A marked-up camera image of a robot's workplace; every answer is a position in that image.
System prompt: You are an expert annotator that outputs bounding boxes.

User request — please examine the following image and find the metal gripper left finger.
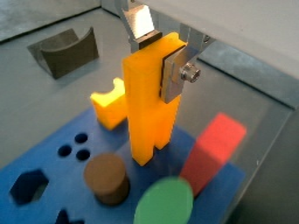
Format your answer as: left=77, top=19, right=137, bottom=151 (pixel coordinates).
left=115, top=0, right=163, bottom=53

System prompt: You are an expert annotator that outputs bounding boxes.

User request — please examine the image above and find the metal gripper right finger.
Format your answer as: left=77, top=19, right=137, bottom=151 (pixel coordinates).
left=161, top=24, right=215, bottom=103

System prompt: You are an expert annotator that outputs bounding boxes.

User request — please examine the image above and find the yellow double-square peg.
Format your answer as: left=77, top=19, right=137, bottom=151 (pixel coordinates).
left=123, top=32, right=185, bottom=165

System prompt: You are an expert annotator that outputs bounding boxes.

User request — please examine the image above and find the red square peg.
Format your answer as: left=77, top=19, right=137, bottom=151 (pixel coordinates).
left=181, top=113, right=247, bottom=196

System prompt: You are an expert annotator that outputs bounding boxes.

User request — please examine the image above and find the blue shape board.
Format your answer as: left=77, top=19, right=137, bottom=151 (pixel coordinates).
left=0, top=111, right=245, bottom=224

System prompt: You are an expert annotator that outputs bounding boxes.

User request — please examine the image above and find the yellow notched block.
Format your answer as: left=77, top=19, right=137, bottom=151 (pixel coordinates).
left=90, top=78, right=127, bottom=130

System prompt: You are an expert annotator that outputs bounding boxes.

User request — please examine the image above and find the black curved stand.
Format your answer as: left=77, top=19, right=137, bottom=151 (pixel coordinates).
left=27, top=28, right=99, bottom=80

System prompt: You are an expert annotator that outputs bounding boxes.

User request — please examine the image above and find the brown cylinder peg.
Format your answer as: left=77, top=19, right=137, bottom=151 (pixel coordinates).
left=85, top=153, right=130, bottom=206

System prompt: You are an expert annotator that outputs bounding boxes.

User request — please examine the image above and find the green round peg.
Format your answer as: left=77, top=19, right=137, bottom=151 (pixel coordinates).
left=134, top=177, right=194, bottom=224

